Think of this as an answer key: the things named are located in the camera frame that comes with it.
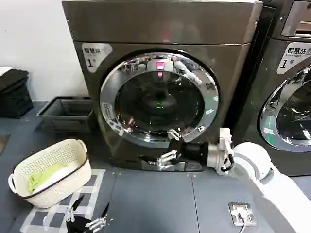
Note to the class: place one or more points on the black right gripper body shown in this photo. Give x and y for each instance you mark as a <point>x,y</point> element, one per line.
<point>194,154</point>

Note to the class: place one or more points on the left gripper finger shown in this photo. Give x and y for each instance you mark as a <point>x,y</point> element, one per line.
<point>99,222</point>
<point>72,211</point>

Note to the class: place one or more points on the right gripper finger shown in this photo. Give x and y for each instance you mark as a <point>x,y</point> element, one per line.
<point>165,157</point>
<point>175,134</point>

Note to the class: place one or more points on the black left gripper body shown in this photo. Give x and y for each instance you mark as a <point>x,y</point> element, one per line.
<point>77,224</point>

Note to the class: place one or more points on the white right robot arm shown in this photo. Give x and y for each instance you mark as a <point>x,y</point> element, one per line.
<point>267,174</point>

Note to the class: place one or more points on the grey white checkered mat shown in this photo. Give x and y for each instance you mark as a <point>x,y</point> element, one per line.
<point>94,184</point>

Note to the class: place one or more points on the light green cloth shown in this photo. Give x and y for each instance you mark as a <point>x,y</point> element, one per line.
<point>41,179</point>

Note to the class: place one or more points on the round glass dryer door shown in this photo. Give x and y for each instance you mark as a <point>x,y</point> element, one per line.
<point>136,97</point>

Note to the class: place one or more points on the white perforated laundry basket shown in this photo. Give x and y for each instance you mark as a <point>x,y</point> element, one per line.
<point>48,153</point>

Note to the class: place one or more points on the steel floor socket plate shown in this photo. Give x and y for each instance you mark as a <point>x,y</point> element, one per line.
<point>250,214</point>

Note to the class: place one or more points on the grey plastic bin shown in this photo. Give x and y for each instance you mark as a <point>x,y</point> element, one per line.
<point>63,121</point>

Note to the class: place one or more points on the round glass washer door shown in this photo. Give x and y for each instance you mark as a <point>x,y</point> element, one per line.
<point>291,109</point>

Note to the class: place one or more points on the grey dryer marked one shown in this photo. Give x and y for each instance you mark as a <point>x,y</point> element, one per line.
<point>170,26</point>

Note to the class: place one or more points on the black plastic crate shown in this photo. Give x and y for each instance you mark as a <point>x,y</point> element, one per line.
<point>14,102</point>

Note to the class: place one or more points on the dark folded cloth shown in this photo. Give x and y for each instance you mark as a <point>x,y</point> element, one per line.
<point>13,77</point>

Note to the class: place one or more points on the grey washer with drawer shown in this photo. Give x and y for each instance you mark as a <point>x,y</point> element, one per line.
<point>279,31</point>

